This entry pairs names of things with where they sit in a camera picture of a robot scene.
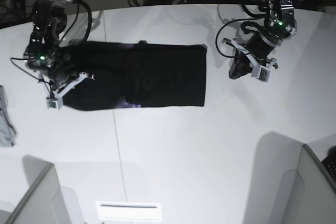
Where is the black keyboard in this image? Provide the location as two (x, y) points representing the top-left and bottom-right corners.
(322, 155), (336, 181)

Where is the black T-shirt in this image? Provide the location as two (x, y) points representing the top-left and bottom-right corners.
(63, 41), (207, 111)

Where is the grey folded cloth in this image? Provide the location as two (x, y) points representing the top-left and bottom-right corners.
(1, 86), (16, 147)

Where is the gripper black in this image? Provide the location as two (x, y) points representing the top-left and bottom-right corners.
(44, 48), (94, 100)
(223, 31), (282, 79)

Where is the grey partition left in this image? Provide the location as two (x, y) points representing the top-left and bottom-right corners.
(4, 163), (71, 224)

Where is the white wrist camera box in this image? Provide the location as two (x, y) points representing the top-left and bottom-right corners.
(46, 98), (64, 110)
(251, 65), (270, 82)

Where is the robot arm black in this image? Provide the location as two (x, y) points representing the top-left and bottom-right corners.
(23, 0), (92, 106)
(223, 0), (297, 82)

